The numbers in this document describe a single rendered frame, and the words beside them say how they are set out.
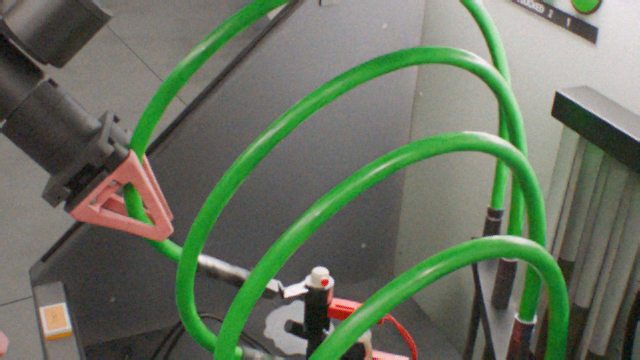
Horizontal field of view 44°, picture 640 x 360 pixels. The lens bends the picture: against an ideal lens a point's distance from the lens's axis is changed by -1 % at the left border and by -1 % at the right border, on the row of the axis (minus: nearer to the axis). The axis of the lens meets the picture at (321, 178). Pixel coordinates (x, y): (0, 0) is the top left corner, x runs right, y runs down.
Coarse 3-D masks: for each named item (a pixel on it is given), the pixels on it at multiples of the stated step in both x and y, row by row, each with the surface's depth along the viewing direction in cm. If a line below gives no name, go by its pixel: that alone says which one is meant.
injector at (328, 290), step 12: (312, 288) 76; (324, 288) 76; (312, 300) 77; (324, 300) 77; (312, 312) 78; (324, 312) 78; (288, 324) 79; (300, 324) 79; (312, 324) 79; (324, 324) 79; (300, 336) 79; (312, 336) 79; (312, 348) 81
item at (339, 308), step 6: (336, 300) 78; (342, 300) 78; (348, 300) 78; (330, 306) 78; (336, 306) 78; (342, 306) 78; (348, 306) 78; (354, 306) 78; (330, 312) 78; (336, 312) 78; (342, 312) 78; (348, 312) 77; (342, 318) 78
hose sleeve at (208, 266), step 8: (200, 256) 70; (208, 256) 70; (200, 264) 70; (208, 264) 70; (216, 264) 71; (224, 264) 71; (200, 272) 70; (208, 272) 70; (216, 272) 71; (224, 272) 71; (232, 272) 72; (240, 272) 72; (248, 272) 73; (224, 280) 72; (232, 280) 72; (240, 280) 72
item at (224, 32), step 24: (264, 0) 60; (288, 0) 61; (240, 24) 60; (480, 24) 70; (192, 48) 61; (216, 48) 60; (192, 72) 61; (504, 72) 73; (168, 96) 61; (144, 120) 61; (504, 120) 76; (144, 144) 62; (504, 168) 79; (504, 192) 81; (144, 216) 65; (144, 240) 67; (168, 240) 68
